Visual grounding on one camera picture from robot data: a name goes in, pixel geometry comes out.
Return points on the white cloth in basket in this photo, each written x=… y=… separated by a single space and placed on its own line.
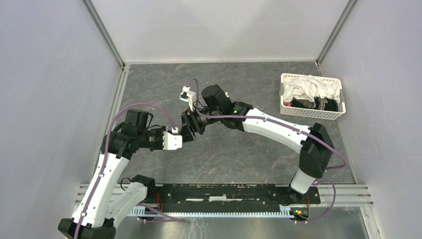
x=309 y=87

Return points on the dark cloth in basket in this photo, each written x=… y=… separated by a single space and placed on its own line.
x=322 y=104

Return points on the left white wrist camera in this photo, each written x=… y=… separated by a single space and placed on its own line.
x=173 y=140

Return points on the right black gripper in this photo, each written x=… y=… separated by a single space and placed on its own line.
x=190 y=118

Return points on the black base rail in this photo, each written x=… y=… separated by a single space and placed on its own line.
x=227 y=198

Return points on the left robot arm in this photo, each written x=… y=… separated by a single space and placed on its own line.
x=97 y=217

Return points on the white cable comb strip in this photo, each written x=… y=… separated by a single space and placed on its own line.
x=284 y=212

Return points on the white plastic basket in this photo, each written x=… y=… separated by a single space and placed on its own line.
x=287 y=109

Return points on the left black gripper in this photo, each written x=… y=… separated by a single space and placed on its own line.
x=160 y=130

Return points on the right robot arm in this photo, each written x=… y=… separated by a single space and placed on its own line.
x=312 y=143

